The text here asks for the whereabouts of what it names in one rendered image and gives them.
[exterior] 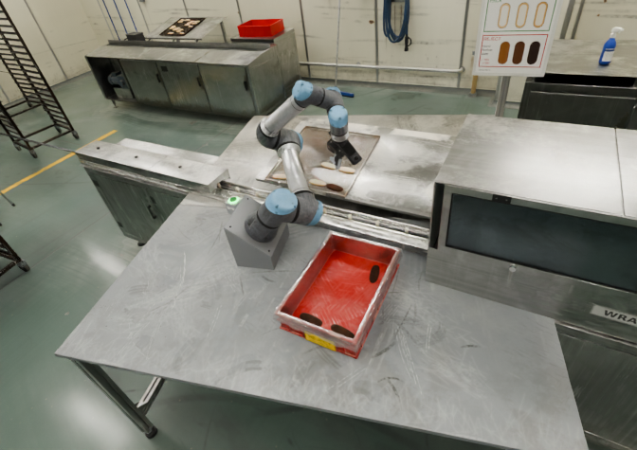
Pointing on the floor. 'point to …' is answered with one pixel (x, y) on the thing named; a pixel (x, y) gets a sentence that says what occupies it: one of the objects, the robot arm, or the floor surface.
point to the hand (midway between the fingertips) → (344, 163)
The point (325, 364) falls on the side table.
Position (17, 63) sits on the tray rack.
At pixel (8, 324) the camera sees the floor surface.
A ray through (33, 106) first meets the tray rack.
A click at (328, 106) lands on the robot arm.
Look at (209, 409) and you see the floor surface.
